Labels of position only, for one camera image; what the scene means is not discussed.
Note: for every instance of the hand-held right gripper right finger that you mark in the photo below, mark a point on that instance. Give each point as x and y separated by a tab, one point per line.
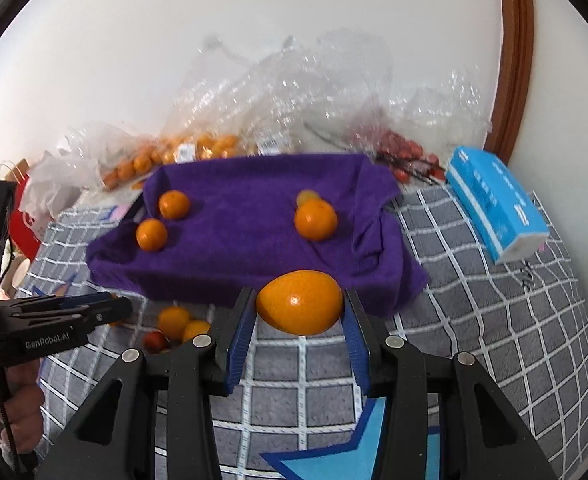
356	340

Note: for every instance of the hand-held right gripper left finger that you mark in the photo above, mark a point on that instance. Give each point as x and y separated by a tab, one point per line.
239	340

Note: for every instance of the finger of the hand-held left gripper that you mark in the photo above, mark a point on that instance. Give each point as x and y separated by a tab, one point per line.
99	317
89	300

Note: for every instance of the mandarin orange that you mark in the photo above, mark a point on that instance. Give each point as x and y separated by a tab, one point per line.
299	302
116	322
151	234
174	321
195	329
315	219
174	205

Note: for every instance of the small red tomato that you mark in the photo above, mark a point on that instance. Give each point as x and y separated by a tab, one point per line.
155	341

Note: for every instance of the purple towel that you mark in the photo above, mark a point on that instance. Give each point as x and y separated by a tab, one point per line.
254	250

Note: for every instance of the small yellow plum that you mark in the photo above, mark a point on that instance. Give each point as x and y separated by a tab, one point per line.
308	195

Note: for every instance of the person's left hand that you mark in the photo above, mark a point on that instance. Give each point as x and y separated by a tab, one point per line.
24	400

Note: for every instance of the white cup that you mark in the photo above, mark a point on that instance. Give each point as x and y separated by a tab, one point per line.
16	275

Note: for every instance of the printed paper flyer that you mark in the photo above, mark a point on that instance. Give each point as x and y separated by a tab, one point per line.
114	207

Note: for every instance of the red paper bag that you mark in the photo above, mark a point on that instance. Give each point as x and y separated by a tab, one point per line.
24	225

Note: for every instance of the grey checkered blanket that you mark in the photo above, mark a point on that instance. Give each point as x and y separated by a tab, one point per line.
473	335

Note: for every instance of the white plastic bag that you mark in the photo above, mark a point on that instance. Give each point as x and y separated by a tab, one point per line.
49	185

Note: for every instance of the blue tissue pack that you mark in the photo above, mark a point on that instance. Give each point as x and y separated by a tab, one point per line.
493	205

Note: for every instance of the labelled clear bag of oranges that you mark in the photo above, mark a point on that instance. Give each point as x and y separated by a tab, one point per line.
209	145

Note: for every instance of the clear bag of red tomatoes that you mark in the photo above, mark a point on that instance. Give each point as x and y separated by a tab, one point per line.
398	145

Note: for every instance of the brown wooden door frame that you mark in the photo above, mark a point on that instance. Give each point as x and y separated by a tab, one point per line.
518	60

